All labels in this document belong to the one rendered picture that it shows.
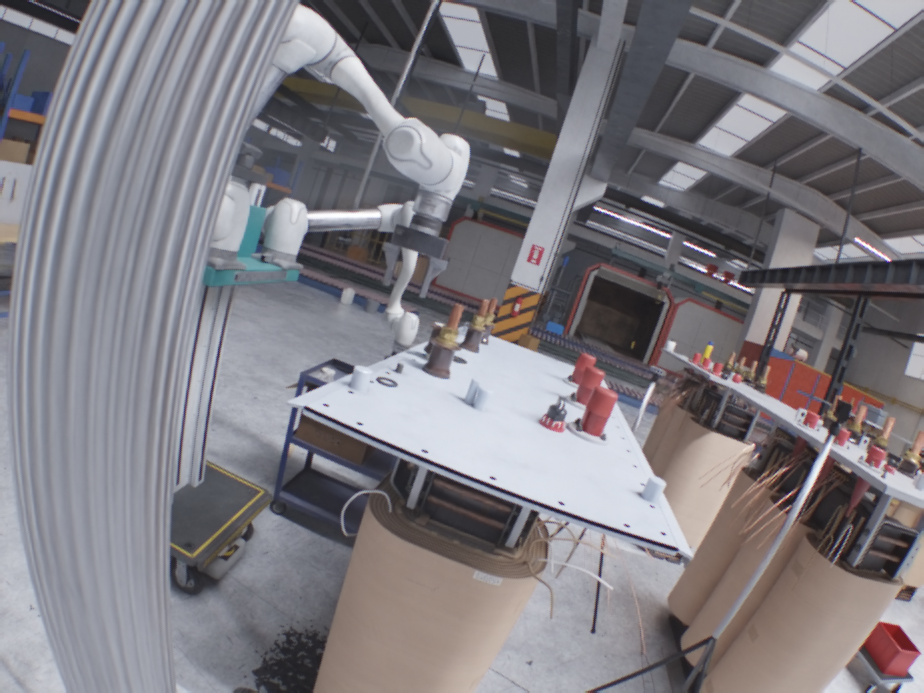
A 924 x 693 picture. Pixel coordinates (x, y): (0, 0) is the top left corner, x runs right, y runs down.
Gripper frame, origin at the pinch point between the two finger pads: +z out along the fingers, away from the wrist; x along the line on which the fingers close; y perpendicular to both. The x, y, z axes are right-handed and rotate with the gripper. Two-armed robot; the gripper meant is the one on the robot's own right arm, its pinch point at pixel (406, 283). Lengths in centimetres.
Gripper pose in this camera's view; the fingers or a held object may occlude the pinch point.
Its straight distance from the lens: 116.7
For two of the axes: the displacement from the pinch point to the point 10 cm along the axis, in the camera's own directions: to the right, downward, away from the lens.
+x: 9.4, 3.3, -0.1
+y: -0.7, 1.6, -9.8
